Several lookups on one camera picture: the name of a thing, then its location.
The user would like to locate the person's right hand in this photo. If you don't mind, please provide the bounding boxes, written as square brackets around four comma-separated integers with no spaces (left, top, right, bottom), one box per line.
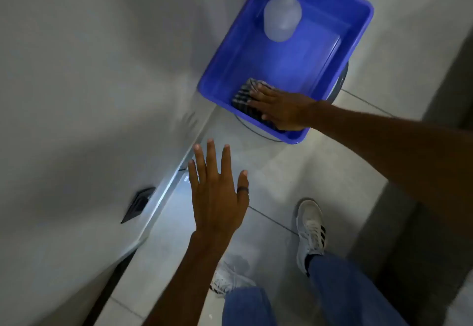
[247,83,321,132]

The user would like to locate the person's left hand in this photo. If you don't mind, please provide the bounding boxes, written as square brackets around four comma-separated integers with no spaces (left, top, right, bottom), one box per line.
[188,139,250,239]

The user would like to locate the checkered grey cloth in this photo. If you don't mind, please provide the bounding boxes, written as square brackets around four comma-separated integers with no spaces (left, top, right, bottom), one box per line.
[231,77,286,132]

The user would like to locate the person's left forearm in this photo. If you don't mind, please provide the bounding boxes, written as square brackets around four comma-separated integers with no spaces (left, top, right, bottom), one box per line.
[142,231,237,326]

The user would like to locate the person's right forearm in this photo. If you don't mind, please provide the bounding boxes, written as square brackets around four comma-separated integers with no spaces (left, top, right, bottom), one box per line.
[312,100,473,241]

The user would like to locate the black socket box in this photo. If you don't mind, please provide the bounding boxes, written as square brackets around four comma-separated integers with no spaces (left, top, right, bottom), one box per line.
[120,187,156,224]

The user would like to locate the blue plastic tub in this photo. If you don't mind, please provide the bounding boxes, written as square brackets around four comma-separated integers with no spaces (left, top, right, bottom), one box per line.
[197,0,374,145]

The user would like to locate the black round stool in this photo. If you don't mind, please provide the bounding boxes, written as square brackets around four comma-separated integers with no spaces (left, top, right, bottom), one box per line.
[233,61,350,144]

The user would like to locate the person's white right shoe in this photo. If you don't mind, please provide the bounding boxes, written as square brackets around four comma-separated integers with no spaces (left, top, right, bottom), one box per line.
[295,199,327,276]

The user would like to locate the person's white shoe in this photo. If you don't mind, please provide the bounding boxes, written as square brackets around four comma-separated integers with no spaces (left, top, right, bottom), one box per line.
[210,262,257,297]
[295,199,327,276]

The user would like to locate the clear spray bottle yellow trigger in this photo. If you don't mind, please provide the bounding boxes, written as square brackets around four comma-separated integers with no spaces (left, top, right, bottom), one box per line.
[263,0,309,43]

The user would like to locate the person's white left shoe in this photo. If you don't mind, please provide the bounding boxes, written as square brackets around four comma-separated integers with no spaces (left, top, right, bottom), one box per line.
[210,262,257,297]

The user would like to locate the person's blue jeans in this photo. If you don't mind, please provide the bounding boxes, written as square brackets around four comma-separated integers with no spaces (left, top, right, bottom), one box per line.
[221,254,410,326]

